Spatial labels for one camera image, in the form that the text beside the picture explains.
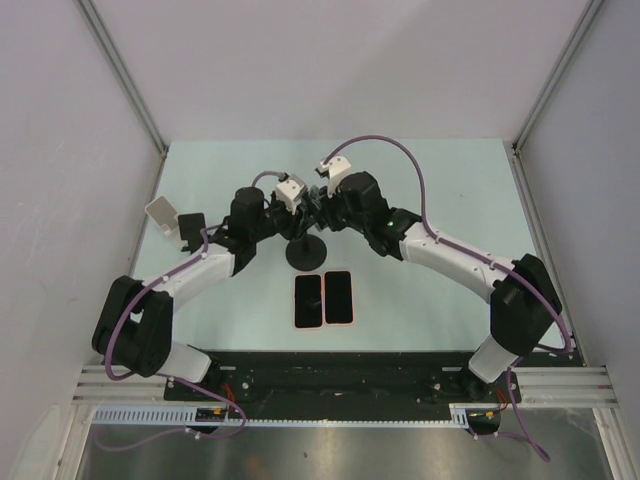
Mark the black square-base phone stand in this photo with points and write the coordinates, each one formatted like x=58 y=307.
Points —
x=192 y=231

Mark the white cable duct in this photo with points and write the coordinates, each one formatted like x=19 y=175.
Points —
x=213 y=415

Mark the black round-base phone stand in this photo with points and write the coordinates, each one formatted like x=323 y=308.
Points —
x=307 y=253

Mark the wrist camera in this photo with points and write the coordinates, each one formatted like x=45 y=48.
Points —
x=334 y=170
x=290 y=191

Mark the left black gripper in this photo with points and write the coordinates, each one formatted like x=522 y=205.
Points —
x=297 y=224

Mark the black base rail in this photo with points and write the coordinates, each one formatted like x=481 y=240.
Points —
x=345 y=386

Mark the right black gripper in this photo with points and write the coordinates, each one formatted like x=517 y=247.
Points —
x=326 y=211

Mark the grey case phone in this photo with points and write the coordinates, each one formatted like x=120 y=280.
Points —
x=315 y=195

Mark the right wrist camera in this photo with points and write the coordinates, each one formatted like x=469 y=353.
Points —
x=334 y=170

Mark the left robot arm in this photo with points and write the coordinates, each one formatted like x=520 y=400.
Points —
x=135 y=329

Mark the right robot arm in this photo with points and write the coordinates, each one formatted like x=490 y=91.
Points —
x=521 y=297

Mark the pink case phone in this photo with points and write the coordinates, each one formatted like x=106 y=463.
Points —
x=338 y=298
x=308 y=306

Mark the white phone stand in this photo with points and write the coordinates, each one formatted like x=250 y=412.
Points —
x=163 y=214

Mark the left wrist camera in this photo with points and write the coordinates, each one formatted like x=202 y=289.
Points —
x=290 y=191

